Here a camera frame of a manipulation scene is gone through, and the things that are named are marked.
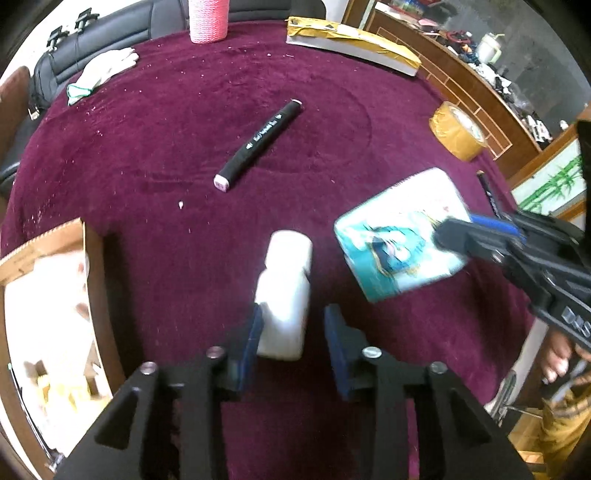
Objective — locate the bamboo print panel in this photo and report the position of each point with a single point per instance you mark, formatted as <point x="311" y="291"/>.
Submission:
<point x="549" y="184"/>

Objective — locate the white work gloves green cuff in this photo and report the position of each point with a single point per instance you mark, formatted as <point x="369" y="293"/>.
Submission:
<point x="106" y="67"/>

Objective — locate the black leather sofa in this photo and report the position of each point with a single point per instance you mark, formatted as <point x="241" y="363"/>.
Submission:
<point x="152" y="18"/>

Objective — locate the brown cardboard box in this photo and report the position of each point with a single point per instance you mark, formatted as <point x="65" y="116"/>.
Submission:
<point x="55" y="235"/>

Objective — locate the tan patterned trousers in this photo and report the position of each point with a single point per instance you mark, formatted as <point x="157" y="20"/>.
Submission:
<point x="563" y="429"/>

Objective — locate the teal white tissue pack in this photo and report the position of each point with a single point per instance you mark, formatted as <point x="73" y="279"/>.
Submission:
<point x="392" y="240"/>

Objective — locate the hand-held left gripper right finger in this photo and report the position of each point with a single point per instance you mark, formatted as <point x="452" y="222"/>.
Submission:
<point x="337" y="350"/>

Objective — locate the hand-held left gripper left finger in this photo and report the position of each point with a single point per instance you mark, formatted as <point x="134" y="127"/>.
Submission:
<point x="251" y="341"/>

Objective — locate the yellow padded parcel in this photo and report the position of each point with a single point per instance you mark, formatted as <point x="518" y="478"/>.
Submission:
<point x="351" y="41"/>

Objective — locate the person's right hand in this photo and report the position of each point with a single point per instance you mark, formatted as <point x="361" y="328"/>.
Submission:
<point x="556" y="360"/>

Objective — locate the white plastic bottle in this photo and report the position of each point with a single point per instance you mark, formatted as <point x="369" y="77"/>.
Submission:
<point x="284" y="286"/>

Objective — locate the pile of assorted clutter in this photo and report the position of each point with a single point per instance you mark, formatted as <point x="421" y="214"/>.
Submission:
<point x="461" y="37"/>

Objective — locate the black clip device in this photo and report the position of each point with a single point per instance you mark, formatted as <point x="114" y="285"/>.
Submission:
<point x="87" y="21"/>
<point x="55" y="38"/>

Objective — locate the wooden counter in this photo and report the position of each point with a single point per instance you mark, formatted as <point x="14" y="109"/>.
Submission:
<point x="461" y="78"/>

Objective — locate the pink yarn roll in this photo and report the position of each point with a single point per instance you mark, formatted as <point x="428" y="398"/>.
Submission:
<point x="207" y="21"/>

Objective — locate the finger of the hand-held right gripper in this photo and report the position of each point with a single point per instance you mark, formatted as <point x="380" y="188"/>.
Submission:
<point x="496" y="226"/>
<point x="531" y="286"/>

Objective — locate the brown upholstered chair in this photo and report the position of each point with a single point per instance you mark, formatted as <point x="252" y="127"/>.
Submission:
<point x="11" y="106"/>

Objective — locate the black marker pink caps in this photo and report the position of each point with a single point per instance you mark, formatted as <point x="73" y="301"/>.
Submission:
<point x="258" y="143"/>

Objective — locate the black marker yellow caps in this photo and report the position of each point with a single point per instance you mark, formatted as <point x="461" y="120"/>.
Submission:
<point x="487" y="189"/>

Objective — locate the white electric kettle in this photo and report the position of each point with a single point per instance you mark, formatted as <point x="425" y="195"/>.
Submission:
<point x="489" y="46"/>

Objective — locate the yellow tape roll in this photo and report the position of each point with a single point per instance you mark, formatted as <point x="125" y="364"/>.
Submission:
<point x="455" y="134"/>

